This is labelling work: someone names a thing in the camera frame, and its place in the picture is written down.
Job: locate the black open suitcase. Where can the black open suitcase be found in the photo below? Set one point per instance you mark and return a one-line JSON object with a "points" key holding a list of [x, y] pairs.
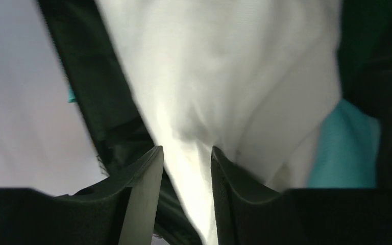
{"points": [[118, 131]]}

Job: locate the light mint shirt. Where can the light mint shirt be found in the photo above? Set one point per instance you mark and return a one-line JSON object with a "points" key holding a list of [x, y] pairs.
{"points": [[347, 150]]}

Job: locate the white shirt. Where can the white shirt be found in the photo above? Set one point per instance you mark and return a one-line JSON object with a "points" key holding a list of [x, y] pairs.
{"points": [[253, 78]]}

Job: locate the teal shirt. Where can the teal shirt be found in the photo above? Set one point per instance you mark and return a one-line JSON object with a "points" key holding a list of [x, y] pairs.
{"points": [[71, 96]]}

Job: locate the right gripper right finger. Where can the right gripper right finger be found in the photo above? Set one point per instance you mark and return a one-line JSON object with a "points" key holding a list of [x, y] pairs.
{"points": [[247, 212]]}

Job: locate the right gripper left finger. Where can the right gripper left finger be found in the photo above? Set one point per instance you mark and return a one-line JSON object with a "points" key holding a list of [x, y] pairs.
{"points": [[120, 209]]}

